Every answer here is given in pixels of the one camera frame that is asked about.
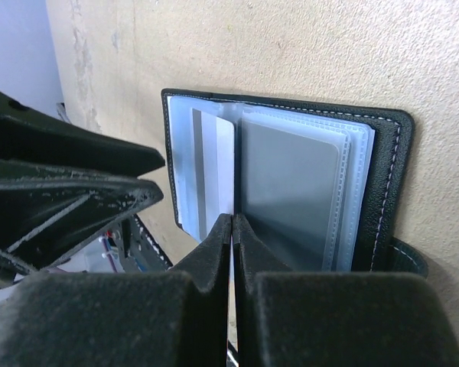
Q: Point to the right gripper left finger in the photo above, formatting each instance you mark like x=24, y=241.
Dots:
x=169, y=318

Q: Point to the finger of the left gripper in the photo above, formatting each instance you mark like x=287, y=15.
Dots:
x=31, y=136
x=48, y=213

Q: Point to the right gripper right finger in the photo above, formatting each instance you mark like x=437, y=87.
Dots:
x=292, y=318

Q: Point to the black card holder wallet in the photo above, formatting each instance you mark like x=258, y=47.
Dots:
x=318, y=183

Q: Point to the white card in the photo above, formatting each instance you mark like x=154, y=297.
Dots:
x=214, y=155

